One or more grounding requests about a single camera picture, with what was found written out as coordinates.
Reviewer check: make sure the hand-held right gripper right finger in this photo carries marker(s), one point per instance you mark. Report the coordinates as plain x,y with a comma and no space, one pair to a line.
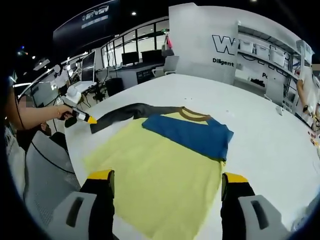
250,207

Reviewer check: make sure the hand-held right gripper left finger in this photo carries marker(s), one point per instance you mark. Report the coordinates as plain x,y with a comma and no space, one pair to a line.
80,207

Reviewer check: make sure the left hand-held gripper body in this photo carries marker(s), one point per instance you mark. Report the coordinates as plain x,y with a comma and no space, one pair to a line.
73,100

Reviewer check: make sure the yellow black blue garment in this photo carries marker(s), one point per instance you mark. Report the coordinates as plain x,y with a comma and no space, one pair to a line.
162,187

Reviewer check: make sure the person's left hand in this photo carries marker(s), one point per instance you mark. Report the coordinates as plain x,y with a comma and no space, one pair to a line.
64,113

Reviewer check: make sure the black round object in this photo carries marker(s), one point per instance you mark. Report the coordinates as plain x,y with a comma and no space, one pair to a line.
70,122

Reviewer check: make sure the white laptop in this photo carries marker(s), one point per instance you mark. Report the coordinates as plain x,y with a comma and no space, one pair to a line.
87,67

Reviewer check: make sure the black computer tower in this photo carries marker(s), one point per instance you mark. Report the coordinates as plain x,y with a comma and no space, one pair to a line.
114,87

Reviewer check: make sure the grey mesh chair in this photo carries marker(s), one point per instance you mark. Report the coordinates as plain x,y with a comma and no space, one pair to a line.
47,170

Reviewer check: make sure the black monitor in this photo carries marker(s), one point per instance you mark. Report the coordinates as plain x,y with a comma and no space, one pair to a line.
152,57
130,58

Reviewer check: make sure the dark office desk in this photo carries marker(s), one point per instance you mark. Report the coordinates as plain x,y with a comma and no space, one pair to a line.
145,73

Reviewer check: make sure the dark hanging banner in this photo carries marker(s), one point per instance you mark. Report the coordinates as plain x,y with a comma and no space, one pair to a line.
85,17

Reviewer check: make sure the white office chair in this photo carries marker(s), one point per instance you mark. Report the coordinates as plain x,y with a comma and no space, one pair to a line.
170,63

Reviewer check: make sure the small white box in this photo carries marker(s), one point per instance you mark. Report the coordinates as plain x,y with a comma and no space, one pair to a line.
280,110

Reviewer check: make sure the black shelf items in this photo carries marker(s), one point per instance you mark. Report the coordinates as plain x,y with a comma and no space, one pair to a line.
257,82

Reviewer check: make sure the white lettered partition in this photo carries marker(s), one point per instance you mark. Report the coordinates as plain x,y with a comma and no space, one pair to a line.
195,45

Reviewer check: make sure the metal shelf rack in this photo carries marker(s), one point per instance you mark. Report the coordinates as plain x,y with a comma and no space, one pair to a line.
290,72

